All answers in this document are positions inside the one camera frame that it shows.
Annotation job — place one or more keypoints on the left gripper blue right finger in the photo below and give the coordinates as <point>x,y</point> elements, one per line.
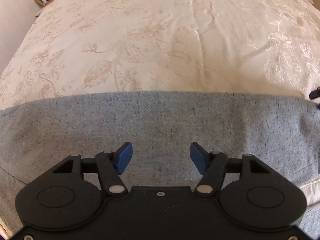
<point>211,165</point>

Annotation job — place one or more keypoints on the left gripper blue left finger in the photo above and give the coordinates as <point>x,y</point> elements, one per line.
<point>110,166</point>

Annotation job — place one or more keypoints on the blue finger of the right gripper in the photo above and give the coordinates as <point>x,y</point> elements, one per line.
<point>315,94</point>

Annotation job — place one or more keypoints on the grey speckled pants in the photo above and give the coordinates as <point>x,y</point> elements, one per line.
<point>282,132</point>

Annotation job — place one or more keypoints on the cream floral bedspread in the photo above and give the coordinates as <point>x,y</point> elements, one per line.
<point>256,47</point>

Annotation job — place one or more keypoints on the white nightstand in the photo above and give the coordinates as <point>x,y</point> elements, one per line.
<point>38,13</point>

